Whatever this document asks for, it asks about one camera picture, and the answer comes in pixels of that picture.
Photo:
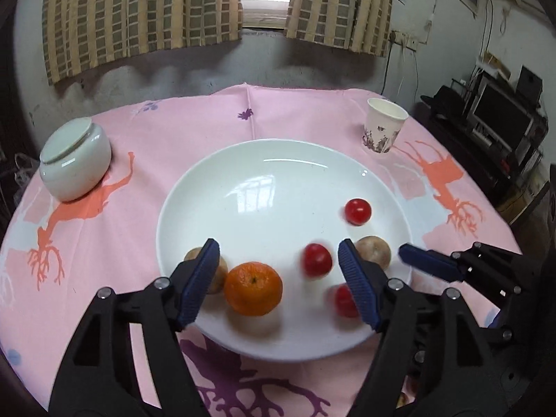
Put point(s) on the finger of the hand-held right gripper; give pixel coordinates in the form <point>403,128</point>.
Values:
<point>430,263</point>
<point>511,356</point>

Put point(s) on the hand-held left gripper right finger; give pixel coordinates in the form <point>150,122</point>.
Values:
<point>359,284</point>

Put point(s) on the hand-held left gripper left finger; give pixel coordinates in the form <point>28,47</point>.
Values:
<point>200,284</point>

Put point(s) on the brown round fruit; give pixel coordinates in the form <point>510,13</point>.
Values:
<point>218,276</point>
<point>377,253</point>

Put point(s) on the red cherry tomato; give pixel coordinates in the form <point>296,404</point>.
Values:
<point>316,260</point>
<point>344,302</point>
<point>358,211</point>

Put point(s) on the orange mandarin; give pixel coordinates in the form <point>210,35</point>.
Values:
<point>253,289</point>

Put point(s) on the white round plate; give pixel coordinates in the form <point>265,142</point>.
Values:
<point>269,226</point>

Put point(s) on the dark television stand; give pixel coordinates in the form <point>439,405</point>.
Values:
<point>469,156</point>

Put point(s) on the cardboard box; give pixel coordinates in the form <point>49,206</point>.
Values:
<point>525,195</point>

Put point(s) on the printed paper cup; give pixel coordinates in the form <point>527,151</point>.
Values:
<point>382,130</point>

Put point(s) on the pink printed tablecloth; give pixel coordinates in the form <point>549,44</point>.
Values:
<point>130,139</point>

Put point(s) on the black bag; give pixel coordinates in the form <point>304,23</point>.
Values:
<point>447,100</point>

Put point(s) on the black television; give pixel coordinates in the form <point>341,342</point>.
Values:
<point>499,115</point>

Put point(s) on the white ceramic lidded jar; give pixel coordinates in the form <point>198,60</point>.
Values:
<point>76,160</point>

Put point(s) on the black speaker box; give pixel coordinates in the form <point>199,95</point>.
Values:
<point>531,81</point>

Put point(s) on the clear plastic bag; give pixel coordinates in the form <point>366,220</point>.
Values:
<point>21,171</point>

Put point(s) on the checked beige curtain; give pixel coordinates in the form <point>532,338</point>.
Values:
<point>130,13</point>
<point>339,4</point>

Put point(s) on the white wall socket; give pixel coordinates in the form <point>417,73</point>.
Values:
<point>402,40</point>

